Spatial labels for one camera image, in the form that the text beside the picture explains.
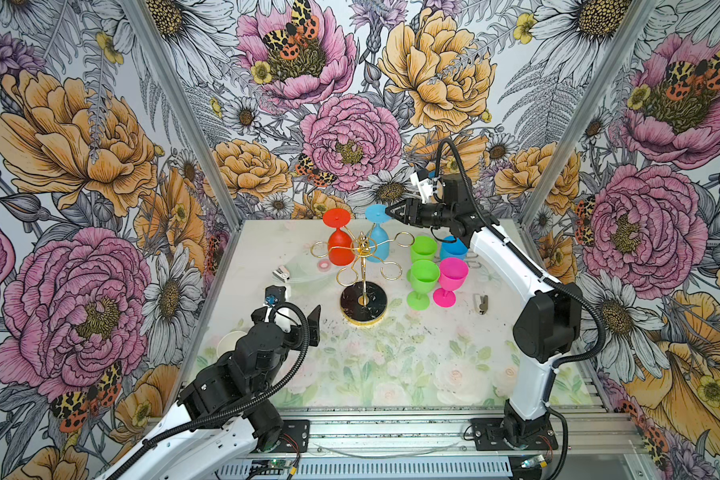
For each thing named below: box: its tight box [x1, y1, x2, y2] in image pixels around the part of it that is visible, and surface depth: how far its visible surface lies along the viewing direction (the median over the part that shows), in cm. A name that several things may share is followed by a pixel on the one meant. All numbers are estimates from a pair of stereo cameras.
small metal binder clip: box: [473, 293, 489, 316], surface depth 99 cm
